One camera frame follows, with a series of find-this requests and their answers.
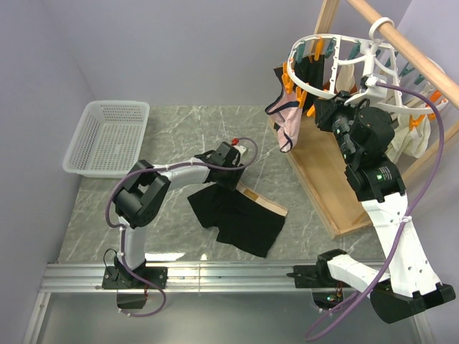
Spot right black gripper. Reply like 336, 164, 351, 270
313, 90, 366, 164

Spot pink underwear navy trim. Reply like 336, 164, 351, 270
265, 88, 303, 153

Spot white round clip hanger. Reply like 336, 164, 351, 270
285, 16, 449, 115

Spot black boxer briefs tan waistband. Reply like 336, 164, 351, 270
188, 183, 288, 258

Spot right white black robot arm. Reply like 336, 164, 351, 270
314, 92, 455, 323

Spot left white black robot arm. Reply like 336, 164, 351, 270
110, 142, 244, 288

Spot cream hanging underwear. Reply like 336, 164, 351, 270
339, 60, 402, 108

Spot pale green hanging underwear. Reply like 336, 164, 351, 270
386, 114, 431, 163

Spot black hanging garment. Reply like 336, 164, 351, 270
294, 54, 325, 90

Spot white plastic basket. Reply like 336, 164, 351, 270
62, 100, 150, 178

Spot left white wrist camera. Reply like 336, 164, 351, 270
231, 138, 247, 156

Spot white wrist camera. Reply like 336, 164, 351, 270
360, 74, 379, 89
231, 138, 247, 156

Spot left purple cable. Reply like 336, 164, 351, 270
105, 136, 258, 318

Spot purple cable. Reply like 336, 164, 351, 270
304, 80, 446, 341
105, 136, 258, 318

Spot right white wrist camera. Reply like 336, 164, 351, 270
360, 74, 379, 89

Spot wooden drying rack frame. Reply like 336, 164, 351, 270
265, 1, 458, 237

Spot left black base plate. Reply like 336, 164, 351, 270
101, 249, 168, 312

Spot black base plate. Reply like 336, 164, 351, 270
286, 249, 348, 312
101, 249, 168, 312

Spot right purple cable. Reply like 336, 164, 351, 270
304, 80, 446, 341

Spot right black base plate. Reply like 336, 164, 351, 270
286, 249, 348, 312

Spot aluminium mounting rail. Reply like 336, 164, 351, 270
21, 259, 431, 344

